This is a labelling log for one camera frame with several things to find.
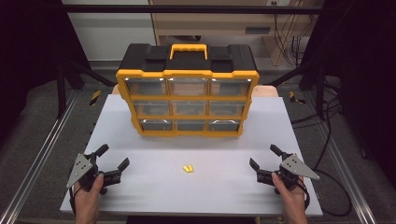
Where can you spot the black horizontal frame bar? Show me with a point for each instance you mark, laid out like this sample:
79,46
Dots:
155,8

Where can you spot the clear plastic drawer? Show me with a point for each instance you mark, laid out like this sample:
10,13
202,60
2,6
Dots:
229,87

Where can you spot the yellow foam earplug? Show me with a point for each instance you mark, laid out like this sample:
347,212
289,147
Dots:
191,168
186,169

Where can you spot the black metal stand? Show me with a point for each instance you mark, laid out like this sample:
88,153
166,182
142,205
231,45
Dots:
60,90
320,90

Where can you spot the person's right hand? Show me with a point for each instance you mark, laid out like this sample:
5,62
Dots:
292,200

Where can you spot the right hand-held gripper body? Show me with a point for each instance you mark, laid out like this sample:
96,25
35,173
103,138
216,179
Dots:
295,168

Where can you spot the yellow and black drawer organizer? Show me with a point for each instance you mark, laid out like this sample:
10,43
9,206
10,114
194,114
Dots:
186,63

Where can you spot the aluminium rail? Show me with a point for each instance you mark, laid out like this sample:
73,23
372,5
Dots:
37,158
342,161

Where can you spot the wooden board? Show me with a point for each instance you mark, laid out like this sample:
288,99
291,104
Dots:
266,91

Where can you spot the yellow clamp left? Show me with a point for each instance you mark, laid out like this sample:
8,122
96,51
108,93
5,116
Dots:
95,97

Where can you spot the wooden cabinet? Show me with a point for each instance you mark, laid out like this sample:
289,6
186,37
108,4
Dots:
218,23

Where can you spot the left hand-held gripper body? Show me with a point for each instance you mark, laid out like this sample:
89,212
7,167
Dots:
81,169

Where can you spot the person's left hand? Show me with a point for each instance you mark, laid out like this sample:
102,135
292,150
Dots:
88,199

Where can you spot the yellow clamp right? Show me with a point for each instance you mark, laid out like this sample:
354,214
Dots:
294,98

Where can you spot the group of clear organizer drawers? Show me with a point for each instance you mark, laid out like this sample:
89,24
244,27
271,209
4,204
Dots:
146,87

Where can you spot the yellow clamp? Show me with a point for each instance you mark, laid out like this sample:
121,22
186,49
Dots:
294,98
95,97

